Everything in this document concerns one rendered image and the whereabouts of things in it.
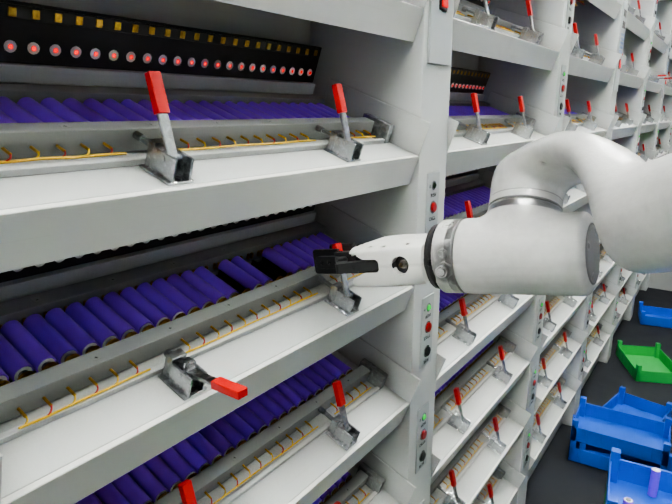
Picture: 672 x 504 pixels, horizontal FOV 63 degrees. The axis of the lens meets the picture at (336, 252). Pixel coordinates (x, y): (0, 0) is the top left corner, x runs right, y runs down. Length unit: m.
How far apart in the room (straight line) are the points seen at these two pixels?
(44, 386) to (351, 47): 0.63
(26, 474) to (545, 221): 0.49
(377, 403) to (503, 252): 0.42
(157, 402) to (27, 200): 0.22
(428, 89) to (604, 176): 0.40
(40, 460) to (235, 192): 0.27
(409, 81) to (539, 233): 0.35
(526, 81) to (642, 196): 1.06
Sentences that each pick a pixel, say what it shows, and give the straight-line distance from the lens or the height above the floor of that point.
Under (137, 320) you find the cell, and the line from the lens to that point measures 0.60.
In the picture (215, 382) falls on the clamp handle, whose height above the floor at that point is 0.98.
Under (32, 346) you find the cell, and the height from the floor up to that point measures 1.01.
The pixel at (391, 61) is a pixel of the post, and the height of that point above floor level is 1.28.
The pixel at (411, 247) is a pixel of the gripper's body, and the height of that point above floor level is 1.07.
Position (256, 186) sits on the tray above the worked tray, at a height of 1.14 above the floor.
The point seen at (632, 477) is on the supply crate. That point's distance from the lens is 1.49.
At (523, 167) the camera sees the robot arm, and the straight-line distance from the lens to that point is 0.60.
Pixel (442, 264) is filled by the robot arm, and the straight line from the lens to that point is 0.61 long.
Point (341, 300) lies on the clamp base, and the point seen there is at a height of 0.97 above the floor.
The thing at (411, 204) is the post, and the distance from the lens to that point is 0.84.
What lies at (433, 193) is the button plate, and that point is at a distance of 0.87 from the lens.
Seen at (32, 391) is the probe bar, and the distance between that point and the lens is 0.52.
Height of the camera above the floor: 1.21
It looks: 14 degrees down
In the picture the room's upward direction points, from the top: straight up
